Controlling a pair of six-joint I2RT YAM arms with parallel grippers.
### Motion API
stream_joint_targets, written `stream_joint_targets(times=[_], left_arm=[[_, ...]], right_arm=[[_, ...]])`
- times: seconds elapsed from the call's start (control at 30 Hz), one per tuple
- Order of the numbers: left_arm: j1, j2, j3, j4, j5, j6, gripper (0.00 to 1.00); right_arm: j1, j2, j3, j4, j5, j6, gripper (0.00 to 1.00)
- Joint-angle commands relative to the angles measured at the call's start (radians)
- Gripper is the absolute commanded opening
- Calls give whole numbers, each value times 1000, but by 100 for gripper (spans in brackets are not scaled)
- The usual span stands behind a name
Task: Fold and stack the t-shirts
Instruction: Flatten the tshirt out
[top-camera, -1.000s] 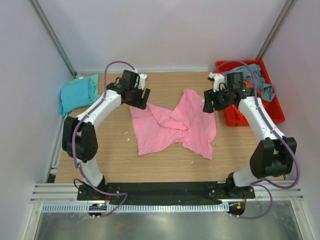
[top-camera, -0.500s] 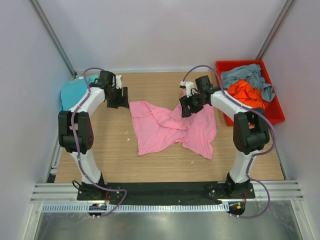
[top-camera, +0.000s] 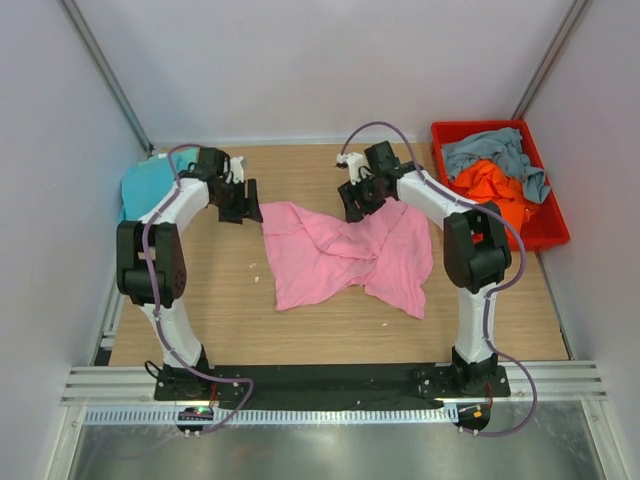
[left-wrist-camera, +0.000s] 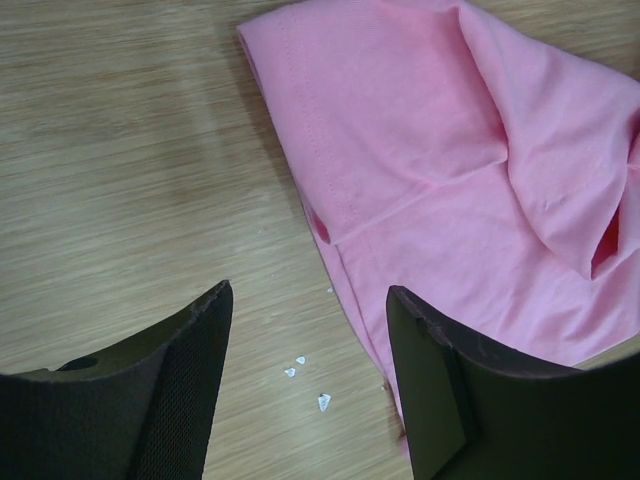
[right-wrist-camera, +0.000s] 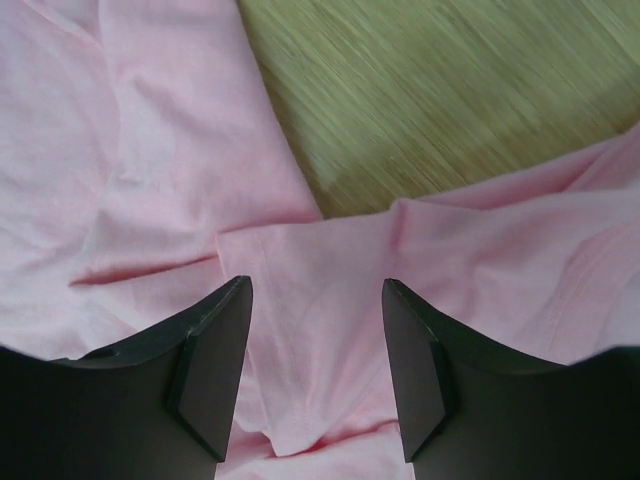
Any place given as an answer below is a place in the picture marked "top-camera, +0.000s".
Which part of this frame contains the aluminium corner post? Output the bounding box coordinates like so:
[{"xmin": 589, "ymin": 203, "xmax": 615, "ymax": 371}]
[
  {"xmin": 511, "ymin": 0, "xmax": 594, "ymax": 120},
  {"xmin": 58, "ymin": 0, "xmax": 154, "ymax": 155}
]

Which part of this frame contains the orange t shirt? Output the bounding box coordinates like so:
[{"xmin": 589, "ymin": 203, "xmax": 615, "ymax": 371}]
[{"xmin": 450, "ymin": 159, "xmax": 540, "ymax": 232}]

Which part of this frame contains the grey-teal t shirt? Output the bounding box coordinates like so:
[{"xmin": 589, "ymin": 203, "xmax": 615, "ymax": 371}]
[{"xmin": 441, "ymin": 127, "xmax": 551, "ymax": 205}]

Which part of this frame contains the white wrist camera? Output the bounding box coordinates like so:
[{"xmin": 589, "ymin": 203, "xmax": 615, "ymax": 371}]
[
  {"xmin": 336, "ymin": 152, "xmax": 372, "ymax": 185},
  {"xmin": 222, "ymin": 156, "xmax": 246, "ymax": 185}
]

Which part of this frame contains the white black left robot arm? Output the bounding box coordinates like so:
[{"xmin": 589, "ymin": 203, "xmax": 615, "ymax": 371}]
[{"xmin": 116, "ymin": 144, "xmax": 263, "ymax": 400}]

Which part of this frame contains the aluminium corner post left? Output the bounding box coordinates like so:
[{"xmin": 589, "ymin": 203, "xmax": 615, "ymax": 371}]
[{"xmin": 58, "ymin": 0, "xmax": 154, "ymax": 155}]

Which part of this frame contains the pink t shirt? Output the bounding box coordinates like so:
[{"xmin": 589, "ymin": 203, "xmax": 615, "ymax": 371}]
[{"xmin": 261, "ymin": 199, "xmax": 433, "ymax": 320}]

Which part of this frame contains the aluminium corner post right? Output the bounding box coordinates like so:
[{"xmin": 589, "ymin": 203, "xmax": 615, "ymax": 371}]
[{"xmin": 511, "ymin": 0, "xmax": 594, "ymax": 120}]

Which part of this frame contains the aluminium front rail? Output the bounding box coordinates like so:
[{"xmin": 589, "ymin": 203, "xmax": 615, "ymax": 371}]
[{"xmin": 62, "ymin": 360, "xmax": 608, "ymax": 405}]

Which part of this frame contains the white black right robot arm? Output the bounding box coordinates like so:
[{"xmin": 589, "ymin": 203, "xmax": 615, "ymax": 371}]
[{"xmin": 336, "ymin": 141, "xmax": 512, "ymax": 396}]

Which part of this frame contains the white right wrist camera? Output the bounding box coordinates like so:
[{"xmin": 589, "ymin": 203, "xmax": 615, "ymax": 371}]
[{"xmin": 336, "ymin": 152, "xmax": 372, "ymax": 185}]

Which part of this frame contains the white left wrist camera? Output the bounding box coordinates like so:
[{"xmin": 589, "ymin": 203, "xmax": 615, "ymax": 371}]
[{"xmin": 222, "ymin": 156, "xmax": 246, "ymax": 185}]

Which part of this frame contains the aluminium left side rail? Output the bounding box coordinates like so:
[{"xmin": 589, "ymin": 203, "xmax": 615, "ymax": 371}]
[{"xmin": 90, "ymin": 280, "xmax": 127, "ymax": 367}]

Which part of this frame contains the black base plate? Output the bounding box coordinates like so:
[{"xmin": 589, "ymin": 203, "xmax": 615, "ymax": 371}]
[{"xmin": 154, "ymin": 363, "xmax": 511, "ymax": 411}]

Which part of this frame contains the slotted cable duct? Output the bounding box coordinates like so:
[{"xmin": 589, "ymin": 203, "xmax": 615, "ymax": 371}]
[{"xmin": 84, "ymin": 404, "xmax": 458, "ymax": 427}]

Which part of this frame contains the aluminium rail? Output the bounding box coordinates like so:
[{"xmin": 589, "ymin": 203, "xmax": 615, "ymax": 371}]
[
  {"xmin": 90, "ymin": 280, "xmax": 127, "ymax": 367},
  {"xmin": 62, "ymin": 360, "xmax": 608, "ymax": 405}
]

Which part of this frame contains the folded turquoise t shirt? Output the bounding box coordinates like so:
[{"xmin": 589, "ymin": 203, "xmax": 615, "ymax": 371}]
[{"xmin": 116, "ymin": 148, "xmax": 208, "ymax": 233}]

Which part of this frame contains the red plastic bin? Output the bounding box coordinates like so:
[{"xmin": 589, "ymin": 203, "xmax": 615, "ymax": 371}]
[{"xmin": 431, "ymin": 120, "xmax": 570, "ymax": 252}]

